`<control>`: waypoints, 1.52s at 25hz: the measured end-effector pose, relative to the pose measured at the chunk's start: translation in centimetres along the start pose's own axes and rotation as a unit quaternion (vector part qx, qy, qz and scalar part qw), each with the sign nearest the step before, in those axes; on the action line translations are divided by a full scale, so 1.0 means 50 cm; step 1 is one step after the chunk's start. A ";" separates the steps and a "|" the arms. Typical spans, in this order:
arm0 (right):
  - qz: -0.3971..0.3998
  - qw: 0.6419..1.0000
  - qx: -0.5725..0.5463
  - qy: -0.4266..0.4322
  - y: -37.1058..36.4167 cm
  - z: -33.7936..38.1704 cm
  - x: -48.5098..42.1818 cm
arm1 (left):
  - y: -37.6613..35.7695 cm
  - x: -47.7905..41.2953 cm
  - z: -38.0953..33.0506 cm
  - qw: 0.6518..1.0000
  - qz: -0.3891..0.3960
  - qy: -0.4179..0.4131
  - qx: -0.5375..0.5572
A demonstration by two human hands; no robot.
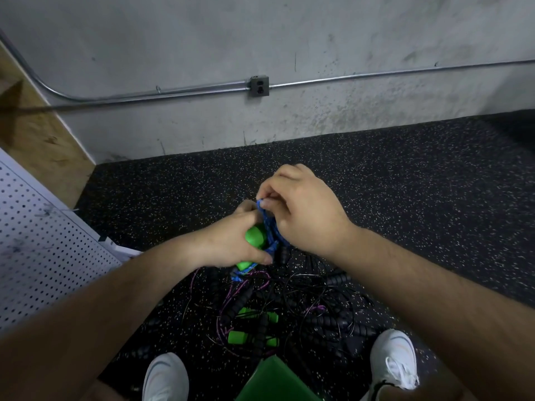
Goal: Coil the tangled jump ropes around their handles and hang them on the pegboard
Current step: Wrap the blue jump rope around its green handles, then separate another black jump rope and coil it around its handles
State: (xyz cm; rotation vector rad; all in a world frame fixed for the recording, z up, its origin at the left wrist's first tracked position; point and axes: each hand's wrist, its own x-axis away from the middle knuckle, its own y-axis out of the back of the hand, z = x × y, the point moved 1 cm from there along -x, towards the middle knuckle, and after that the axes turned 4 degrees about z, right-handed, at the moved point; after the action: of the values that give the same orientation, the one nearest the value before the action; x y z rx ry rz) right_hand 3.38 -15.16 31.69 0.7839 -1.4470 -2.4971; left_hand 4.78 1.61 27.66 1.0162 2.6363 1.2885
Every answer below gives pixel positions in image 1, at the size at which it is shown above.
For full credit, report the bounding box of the person's left hand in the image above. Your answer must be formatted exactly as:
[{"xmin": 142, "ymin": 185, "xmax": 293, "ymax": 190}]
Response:
[{"xmin": 188, "ymin": 200, "xmax": 275, "ymax": 270}]

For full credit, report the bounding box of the person's right hand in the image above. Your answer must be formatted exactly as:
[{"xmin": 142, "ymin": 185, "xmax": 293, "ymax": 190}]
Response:
[{"xmin": 256, "ymin": 163, "xmax": 356, "ymax": 260}]

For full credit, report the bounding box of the blue green-handled jump rope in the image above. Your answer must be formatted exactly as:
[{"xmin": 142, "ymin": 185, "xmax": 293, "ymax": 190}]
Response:
[{"xmin": 232, "ymin": 196, "xmax": 289, "ymax": 281}]

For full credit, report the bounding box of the pile of jump ropes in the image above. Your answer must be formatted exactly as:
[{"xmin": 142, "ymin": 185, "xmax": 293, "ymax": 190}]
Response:
[{"xmin": 179, "ymin": 246, "xmax": 377, "ymax": 360}]

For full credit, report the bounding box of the white pegboard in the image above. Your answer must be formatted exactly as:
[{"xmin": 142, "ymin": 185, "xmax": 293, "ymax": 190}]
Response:
[{"xmin": 0, "ymin": 148, "xmax": 127, "ymax": 331}]

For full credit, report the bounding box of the person's right forearm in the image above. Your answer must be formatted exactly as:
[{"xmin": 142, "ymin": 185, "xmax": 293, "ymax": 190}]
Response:
[{"xmin": 334, "ymin": 228, "xmax": 535, "ymax": 401}]

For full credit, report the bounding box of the person's left forearm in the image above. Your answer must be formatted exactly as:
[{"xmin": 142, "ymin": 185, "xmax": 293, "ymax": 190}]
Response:
[{"xmin": 0, "ymin": 233, "xmax": 202, "ymax": 401}]

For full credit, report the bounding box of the white pegboard stand foot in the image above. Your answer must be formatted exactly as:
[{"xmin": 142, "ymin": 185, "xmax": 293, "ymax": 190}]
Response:
[{"xmin": 99, "ymin": 236, "xmax": 142, "ymax": 260}]

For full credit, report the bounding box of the grey electrical junction box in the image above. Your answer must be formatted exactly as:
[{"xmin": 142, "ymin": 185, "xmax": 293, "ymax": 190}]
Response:
[{"xmin": 248, "ymin": 75, "xmax": 270, "ymax": 97}]

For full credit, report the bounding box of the white left shoe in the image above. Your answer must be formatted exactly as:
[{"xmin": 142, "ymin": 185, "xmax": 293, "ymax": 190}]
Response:
[{"xmin": 142, "ymin": 352, "xmax": 190, "ymax": 401}]

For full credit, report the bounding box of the white shoe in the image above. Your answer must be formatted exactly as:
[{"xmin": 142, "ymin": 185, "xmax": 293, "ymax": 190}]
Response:
[
  {"xmin": 361, "ymin": 329, "xmax": 420, "ymax": 401},
  {"xmin": 142, "ymin": 352, "xmax": 190, "ymax": 401}
]

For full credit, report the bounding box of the metal conduit pipe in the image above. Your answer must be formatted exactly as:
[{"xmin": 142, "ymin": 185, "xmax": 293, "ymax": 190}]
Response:
[{"xmin": 0, "ymin": 29, "xmax": 535, "ymax": 105}]

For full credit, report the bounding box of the white right shoe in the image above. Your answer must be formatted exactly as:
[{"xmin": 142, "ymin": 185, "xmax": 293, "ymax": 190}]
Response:
[{"xmin": 361, "ymin": 329, "xmax": 420, "ymax": 401}]

